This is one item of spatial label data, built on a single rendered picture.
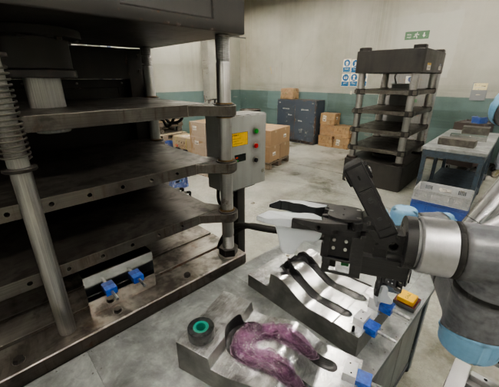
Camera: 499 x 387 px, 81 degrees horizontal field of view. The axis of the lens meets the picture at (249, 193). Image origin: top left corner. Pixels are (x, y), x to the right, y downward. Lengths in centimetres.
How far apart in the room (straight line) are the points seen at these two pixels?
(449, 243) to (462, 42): 704
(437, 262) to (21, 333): 133
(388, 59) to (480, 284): 455
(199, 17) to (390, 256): 101
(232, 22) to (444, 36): 643
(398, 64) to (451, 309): 448
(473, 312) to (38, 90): 136
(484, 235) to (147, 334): 104
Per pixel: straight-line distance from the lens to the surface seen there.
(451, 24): 749
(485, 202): 95
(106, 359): 118
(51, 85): 136
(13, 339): 142
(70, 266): 124
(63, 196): 114
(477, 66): 734
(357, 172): 41
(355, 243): 42
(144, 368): 111
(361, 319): 110
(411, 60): 482
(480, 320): 49
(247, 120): 157
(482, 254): 44
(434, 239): 43
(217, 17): 125
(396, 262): 45
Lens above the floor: 164
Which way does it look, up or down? 21 degrees down
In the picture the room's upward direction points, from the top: straight up
